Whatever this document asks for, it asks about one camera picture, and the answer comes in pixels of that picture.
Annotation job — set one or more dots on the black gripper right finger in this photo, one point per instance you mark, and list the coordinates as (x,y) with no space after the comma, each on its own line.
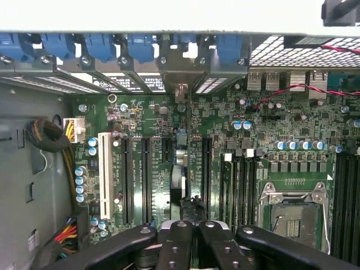
(222,250)

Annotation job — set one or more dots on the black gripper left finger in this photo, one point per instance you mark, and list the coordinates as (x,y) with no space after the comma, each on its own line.
(177,247)

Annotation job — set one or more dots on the black RAM slot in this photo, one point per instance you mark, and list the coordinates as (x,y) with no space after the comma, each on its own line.
(238,194)
(247,194)
(337,205)
(345,205)
(255,194)
(354,205)

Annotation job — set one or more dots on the green motherboard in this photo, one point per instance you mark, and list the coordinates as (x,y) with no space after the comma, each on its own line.
(157,180)

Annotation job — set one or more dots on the long black expansion slot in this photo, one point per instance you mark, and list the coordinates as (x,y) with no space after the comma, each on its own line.
(146,180)
(207,174)
(127,180)

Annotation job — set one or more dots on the CPU socket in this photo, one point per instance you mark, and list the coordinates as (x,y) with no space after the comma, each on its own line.
(292,222)

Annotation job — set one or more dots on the short black expansion slot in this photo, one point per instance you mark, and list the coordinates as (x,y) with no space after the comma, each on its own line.
(166,150)

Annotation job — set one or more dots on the white expansion slot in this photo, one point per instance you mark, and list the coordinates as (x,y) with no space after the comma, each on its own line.
(105,174)

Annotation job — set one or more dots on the white power connector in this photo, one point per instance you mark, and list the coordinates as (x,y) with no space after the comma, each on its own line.
(78,130)

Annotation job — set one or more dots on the metal USB port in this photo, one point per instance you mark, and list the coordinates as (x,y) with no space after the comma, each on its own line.
(254,84)
(272,84)

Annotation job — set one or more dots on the perforated metal slot cover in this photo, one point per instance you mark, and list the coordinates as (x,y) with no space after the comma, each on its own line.
(230,70)
(67,67)
(28,67)

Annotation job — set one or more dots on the solid metal slot cover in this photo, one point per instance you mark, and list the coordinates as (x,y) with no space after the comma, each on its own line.
(98,69)
(134,69)

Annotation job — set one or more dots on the ribbed metal port block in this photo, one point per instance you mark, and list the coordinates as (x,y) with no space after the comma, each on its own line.
(298,80)

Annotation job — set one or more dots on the tall metal port block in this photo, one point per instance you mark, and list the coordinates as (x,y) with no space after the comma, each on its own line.
(317,87)

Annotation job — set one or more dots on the blue slot retention clip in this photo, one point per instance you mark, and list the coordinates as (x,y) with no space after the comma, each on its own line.
(11,46)
(182,38)
(57,46)
(99,47)
(229,47)
(140,47)

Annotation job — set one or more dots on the teal port connector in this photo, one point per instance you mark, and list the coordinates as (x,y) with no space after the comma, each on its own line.
(334,81)

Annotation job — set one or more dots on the dark grey PC case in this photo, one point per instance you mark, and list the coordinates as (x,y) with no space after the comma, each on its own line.
(267,50)

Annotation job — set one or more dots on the black case fan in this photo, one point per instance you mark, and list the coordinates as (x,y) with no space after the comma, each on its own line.
(303,42)

